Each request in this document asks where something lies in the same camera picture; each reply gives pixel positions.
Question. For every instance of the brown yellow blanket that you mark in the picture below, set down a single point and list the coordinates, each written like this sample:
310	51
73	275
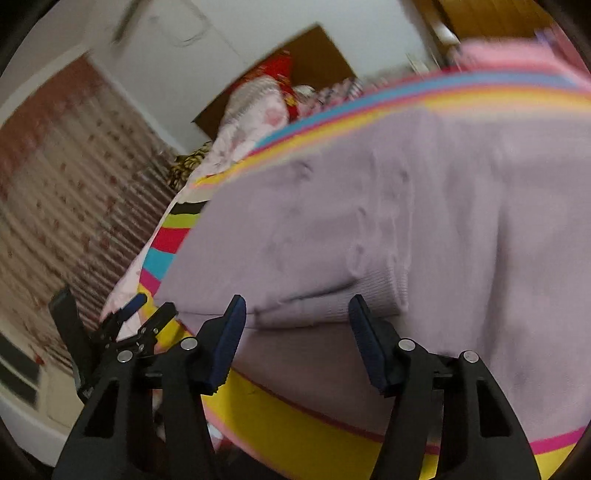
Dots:
184	166

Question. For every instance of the pale floral quilt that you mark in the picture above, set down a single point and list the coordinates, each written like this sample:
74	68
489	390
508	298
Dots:
258	120

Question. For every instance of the white air conditioner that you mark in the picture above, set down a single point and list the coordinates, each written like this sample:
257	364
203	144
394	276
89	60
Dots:
131	18

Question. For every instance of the purple pants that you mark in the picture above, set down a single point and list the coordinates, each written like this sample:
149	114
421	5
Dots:
415	207

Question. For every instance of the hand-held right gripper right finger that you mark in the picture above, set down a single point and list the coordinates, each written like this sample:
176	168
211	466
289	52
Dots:
369	341

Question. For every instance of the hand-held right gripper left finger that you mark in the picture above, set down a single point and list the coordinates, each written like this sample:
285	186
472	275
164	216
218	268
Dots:
226	341

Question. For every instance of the colourful striped blanket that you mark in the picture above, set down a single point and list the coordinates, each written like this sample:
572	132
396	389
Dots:
286	429

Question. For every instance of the plaid cloth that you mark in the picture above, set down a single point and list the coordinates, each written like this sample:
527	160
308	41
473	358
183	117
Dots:
341	90

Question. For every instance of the reddish patterned curtain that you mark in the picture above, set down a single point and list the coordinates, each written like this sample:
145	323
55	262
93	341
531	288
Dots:
69	207

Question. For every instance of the dark plain headboard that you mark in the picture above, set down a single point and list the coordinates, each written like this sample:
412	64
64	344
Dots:
314	50

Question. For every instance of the red floral pillow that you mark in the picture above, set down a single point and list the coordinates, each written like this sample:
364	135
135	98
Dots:
277	69

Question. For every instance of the carved wooden headboard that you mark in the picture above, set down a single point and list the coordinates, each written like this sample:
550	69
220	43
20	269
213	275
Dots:
489	18

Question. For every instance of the pink bed sheet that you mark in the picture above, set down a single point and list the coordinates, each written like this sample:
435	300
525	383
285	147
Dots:
508	55

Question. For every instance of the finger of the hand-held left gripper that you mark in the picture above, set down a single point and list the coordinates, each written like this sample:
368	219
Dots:
159	318
134	303

